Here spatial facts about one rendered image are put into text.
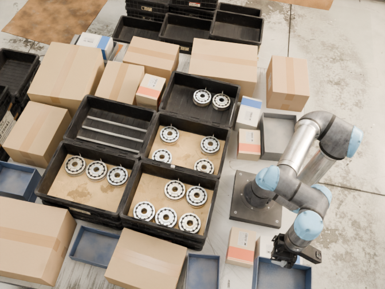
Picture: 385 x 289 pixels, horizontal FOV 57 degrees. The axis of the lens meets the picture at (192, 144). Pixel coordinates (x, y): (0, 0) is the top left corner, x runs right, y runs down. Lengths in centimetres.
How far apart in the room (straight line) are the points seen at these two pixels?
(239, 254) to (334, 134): 71
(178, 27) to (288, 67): 121
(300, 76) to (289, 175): 119
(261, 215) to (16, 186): 124
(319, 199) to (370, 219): 182
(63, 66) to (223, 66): 92
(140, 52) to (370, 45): 261
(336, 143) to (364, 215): 157
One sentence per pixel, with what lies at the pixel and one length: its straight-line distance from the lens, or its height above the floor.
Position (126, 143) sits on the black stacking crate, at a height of 83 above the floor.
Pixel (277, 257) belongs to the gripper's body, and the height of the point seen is 123.
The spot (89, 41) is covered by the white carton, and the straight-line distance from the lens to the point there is 246.
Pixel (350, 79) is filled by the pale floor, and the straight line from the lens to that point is 368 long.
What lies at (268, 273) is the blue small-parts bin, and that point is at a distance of 144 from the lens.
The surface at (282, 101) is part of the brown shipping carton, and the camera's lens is 221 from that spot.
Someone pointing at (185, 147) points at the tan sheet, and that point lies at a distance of 186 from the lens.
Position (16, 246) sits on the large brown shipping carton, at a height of 90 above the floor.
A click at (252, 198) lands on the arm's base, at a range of 180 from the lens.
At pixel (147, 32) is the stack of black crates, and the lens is 327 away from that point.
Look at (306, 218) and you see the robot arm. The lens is 109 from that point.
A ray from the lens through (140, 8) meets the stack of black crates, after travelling 332.
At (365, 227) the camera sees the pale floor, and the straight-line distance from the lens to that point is 292.
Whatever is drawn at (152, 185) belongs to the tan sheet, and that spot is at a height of 83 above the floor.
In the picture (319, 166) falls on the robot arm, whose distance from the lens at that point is 154.
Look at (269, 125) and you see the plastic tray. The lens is 211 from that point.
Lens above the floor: 243
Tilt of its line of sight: 59 degrees down
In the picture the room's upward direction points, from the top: 7 degrees clockwise
